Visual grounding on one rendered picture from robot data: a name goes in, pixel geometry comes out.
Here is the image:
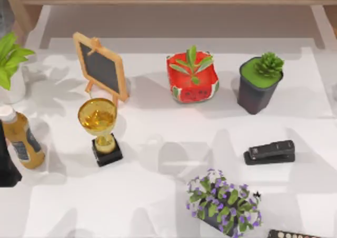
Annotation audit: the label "red watermelon plant pot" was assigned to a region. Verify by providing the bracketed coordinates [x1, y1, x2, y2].
[166, 45, 220, 104]

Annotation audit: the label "gold trophy on black base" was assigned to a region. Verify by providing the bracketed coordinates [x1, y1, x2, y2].
[77, 97, 124, 168]

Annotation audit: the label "wooden framed blackboard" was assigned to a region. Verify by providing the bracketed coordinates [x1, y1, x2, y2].
[72, 32, 130, 110]

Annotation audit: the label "succulent in dark grey pot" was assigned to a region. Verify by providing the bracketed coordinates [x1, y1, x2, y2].
[237, 52, 285, 115]

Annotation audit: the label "purple flowers in dark pot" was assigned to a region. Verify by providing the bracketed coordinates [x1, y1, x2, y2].
[185, 168, 263, 237]

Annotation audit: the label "black stapler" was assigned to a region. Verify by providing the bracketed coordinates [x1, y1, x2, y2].
[243, 140, 296, 166]

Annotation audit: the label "amber bottle with white cap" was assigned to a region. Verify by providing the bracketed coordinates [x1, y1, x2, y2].
[0, 105, 46, 170]

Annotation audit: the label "green plant in white pot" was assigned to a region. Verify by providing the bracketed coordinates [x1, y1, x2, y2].
[0, 32, 35, 104]

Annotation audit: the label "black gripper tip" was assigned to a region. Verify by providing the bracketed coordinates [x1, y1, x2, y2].
[0, 120, 23, 188]

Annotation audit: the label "black tray with round dots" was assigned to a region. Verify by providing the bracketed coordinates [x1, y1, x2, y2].
[267, 229, 337, 238]

